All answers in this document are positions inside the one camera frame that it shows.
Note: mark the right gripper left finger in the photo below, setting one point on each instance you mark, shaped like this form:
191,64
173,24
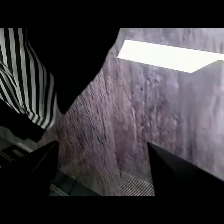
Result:
36,173

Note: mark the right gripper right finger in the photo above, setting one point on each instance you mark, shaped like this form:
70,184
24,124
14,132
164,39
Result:
186,180

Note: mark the black shirt with striped sleeves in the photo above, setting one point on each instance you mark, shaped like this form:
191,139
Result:
76,60

